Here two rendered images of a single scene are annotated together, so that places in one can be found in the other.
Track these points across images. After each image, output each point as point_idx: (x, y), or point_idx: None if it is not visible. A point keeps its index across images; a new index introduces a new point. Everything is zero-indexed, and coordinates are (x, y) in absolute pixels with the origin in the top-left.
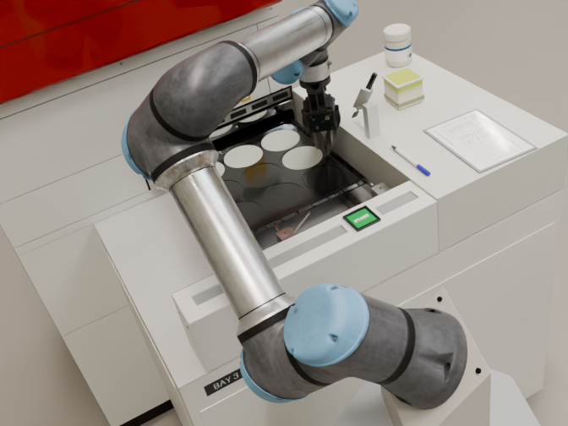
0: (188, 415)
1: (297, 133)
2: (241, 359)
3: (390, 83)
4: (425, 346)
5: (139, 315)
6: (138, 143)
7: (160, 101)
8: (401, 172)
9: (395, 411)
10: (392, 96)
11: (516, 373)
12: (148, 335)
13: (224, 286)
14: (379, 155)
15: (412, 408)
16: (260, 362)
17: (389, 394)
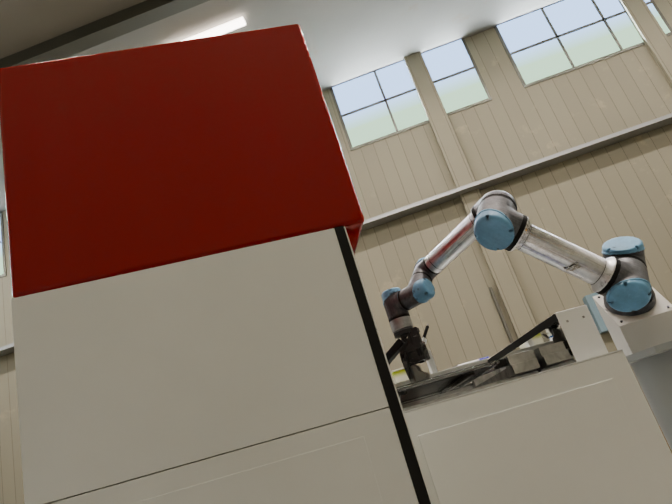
0: (635, 395)
1: None
2: (626, 279)
3: (403, 367)
4: None
5: (529, 393)
6: (506, 209)
7: (504, 192)
8: (479, 361)
9: (652, 322)
10: (406, 377)
11: None
12: (551, 396)
13: (588, 254)
14: (458, 366)
15: (654, 308)
16: (633, 268)
17: (641, 323)
